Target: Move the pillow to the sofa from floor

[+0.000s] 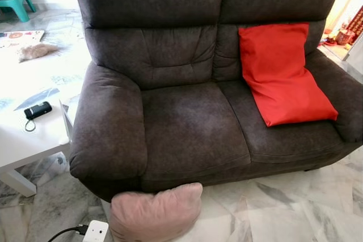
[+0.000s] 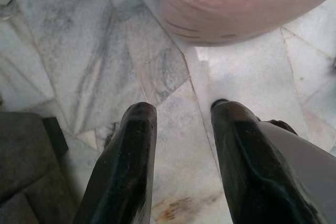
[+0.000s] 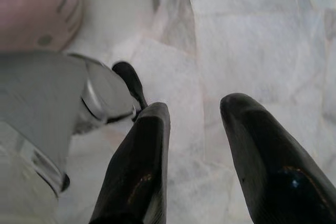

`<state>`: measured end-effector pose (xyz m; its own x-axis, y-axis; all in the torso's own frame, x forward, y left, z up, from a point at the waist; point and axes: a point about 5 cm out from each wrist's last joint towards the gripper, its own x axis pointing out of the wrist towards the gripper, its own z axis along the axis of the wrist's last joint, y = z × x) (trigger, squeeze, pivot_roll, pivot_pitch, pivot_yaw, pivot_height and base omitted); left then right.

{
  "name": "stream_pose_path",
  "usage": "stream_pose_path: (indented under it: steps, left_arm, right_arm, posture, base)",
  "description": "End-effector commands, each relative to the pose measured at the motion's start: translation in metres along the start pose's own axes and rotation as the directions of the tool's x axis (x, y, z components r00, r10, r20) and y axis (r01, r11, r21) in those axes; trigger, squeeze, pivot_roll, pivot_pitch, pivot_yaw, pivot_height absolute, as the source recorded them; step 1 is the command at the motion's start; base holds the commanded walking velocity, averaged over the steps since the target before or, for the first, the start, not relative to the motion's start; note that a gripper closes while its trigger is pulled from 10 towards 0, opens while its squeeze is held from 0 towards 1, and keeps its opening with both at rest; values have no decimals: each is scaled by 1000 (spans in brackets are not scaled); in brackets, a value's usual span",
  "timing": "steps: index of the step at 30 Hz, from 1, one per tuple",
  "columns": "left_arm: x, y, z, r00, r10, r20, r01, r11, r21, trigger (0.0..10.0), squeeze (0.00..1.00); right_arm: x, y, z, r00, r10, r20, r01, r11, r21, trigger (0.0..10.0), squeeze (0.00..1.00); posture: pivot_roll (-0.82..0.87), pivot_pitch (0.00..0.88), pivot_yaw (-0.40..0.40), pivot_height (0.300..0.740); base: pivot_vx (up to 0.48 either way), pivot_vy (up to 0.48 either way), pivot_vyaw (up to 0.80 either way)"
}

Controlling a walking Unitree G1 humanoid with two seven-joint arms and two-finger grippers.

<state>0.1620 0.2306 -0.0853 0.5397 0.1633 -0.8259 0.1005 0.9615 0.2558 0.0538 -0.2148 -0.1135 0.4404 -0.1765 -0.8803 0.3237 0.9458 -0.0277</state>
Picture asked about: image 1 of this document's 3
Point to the pink plush pillow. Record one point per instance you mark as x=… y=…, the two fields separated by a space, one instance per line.
x=153 y=213

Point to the red rectangular pillow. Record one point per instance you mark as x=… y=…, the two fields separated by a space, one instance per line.
x=283 y=77

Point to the dark brown fabric sofa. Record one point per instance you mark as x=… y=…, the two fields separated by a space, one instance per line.
x=187 y=123

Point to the grey paper sheet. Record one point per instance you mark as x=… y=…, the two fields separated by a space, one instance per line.
x=39 y=99

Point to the beige fluffy fur toy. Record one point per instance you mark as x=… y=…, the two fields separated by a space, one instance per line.
x=37 y=52

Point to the white low table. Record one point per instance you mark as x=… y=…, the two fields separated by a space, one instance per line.
x=22 y=145

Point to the white printed play mat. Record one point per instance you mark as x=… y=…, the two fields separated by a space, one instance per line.
x=20 y=38

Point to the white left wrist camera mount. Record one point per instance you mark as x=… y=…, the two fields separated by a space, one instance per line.
x=96 y=232

